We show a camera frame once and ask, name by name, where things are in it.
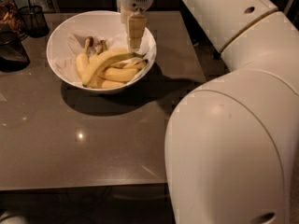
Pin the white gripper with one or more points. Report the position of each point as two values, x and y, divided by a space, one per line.
135 0

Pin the long yellow top banana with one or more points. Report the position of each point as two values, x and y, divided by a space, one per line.
104 60

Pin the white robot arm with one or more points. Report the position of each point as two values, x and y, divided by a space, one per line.
230 144

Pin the white ceramic bowl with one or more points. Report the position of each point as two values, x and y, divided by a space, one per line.
67 41

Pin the yellow banana bunch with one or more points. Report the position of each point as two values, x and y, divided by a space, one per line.
117 74

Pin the left yellow banana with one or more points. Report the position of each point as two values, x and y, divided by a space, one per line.
82 60

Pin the white paper bowl liner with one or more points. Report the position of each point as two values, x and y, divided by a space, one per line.
90 52

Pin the black mesh pen cup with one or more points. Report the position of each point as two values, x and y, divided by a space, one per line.
34 20

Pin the clear snack jar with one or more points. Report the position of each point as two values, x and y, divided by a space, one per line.
11 19

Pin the black mesh tray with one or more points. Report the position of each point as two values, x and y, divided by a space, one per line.
13 56

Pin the white object bottom left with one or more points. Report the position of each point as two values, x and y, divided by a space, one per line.
8 218

